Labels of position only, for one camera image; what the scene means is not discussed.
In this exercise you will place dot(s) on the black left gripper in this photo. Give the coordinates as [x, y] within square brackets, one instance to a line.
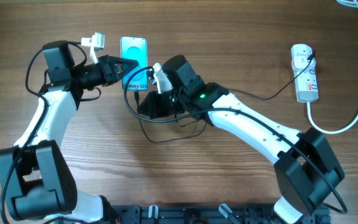
[109, 71]

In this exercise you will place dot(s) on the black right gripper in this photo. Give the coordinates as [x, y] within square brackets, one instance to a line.
[154, 98]

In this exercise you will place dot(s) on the Galaxy S25 smartphone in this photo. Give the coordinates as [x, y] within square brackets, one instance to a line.
[135, 48]

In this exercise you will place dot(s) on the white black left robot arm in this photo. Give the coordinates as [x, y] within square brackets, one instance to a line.
[36, 182]

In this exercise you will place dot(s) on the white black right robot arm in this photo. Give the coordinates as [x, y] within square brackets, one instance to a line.
[306, 167]

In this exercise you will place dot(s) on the white charger plug adapter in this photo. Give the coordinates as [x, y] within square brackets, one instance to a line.
[302, 61]

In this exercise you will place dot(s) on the white power strip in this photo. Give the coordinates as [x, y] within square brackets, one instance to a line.
[306, 87]

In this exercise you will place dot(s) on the black mounting rail base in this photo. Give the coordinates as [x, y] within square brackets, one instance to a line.
[248, 214]

